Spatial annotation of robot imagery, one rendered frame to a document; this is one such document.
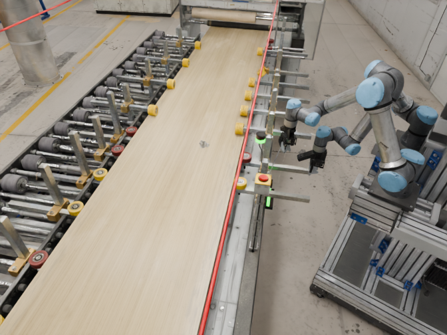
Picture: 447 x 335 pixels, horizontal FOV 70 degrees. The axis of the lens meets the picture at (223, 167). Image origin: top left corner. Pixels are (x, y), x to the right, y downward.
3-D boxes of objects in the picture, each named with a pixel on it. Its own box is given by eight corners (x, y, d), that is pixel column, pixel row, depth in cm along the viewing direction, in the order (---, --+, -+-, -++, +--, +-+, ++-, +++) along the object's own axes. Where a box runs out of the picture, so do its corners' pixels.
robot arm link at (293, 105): (297, 106, 169) (284, 100, 174) (293, 123, 176) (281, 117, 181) (305, 102, 174) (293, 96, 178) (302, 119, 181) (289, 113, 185)
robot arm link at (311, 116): (326, 110, 171) (308, 102, 177) (314, 117, 165) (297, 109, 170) (322, 122, 176) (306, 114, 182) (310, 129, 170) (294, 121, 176)
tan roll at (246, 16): (297, 24, 395) (299, 14, 387) (297, 28, 386) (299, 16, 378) (185, 15, 413) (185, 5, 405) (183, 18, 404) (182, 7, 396)
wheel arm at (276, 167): (307, 172, 209) (308, 167, 206) (307, 175, 206) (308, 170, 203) (241, 163, 214) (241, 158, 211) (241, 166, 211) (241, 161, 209)
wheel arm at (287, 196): (308, 200, 190) (310, 195, 187) (308, 204, 188) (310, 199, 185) (236, 189, 196) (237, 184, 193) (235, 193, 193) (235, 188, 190)
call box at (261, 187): (269, 187, 151) (271, 174, 146) (268, 197, 146) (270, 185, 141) (255, 184, 152) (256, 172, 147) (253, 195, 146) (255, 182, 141)
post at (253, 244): (257, 244, 179) (267, 187, 150) (257, 252, 175) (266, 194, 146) (249, 243, 179) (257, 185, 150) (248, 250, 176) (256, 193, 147)
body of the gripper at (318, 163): (322, 169, 198) (327, 154, 190) (308, 167, 199) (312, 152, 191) (322, 161, 204) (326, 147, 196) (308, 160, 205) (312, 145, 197)
